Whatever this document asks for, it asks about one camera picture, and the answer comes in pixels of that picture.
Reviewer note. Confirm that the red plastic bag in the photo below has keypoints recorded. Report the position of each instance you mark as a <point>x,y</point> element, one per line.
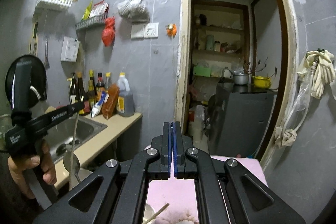
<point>108,33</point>

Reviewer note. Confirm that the clear bag on wall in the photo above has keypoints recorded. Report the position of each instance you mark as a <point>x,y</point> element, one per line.
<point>134,11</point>

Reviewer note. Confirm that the orange spice packet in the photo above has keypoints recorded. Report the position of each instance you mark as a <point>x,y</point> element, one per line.
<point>110,101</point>

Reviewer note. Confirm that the hanging metal utensil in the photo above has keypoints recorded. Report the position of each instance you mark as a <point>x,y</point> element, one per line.
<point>46,62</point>

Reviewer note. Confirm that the blue white packet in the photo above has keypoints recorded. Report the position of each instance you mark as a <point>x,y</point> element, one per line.
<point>96,110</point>

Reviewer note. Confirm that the white wall socket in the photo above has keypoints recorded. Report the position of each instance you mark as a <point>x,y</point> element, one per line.
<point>146,31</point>

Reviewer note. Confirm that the small steel pot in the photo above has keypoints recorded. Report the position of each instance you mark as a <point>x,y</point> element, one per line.
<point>240,79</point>

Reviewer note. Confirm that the white utensil holder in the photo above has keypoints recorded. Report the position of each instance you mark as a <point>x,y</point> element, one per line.
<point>148,213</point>

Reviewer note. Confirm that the red cap sauce bottle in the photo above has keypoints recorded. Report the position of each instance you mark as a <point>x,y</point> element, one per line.
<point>100,86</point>

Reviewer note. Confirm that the black wok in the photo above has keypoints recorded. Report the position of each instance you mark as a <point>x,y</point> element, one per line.
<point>26,82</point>

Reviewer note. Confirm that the large oil jug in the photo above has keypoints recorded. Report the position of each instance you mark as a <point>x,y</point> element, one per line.
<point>125,103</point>

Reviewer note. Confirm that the hanging wooden spatula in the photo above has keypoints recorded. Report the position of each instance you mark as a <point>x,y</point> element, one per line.
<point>33,44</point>

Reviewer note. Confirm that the yellow cap sauce bottle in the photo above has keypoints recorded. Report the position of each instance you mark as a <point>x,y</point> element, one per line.
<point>92,89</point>

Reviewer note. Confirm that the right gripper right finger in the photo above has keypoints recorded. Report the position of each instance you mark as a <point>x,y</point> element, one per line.
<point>226,191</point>

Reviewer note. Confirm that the clear yellow cap bottle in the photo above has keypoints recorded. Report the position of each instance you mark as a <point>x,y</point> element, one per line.
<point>108,80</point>

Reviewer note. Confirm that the black pump bottle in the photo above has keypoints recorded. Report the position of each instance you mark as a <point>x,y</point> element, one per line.
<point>73,89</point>

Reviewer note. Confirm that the dark soy sauce bottle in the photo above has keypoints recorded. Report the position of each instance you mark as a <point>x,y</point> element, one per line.
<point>82,95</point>

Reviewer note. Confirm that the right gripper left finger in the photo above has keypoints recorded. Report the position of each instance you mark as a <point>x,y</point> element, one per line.
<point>117,191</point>

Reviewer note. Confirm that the large silver spoon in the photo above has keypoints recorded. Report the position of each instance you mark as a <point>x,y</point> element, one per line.
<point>66,163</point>

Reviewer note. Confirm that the pink cloth table cover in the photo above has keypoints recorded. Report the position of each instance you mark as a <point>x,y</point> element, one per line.
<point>181,197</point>

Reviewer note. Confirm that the wooden storage shelf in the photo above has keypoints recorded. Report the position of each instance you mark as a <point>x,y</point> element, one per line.
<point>220,36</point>

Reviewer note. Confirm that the white paper box holder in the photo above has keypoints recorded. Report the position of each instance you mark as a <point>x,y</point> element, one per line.
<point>70,49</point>

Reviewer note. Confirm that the cream rubber gloves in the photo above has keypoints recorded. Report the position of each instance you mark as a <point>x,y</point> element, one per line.
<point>321,62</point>

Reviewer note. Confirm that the dark cabinet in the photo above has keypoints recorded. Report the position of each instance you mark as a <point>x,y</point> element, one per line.
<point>239,119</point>

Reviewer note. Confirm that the yellow bowl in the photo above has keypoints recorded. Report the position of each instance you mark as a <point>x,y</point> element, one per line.
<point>262,82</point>

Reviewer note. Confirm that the steel kitchen sink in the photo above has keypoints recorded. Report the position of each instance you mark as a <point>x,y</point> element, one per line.
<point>59,137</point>

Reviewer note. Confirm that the grey wall shelf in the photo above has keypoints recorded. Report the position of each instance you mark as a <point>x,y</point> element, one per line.
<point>91,22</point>

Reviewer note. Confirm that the green box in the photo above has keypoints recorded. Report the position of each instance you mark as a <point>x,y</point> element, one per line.
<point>201,71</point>

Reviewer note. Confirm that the orange wall hook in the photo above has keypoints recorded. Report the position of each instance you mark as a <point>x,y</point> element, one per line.
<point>171,30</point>

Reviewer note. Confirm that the person left hand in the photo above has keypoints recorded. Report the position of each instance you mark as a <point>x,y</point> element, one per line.
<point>17,167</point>

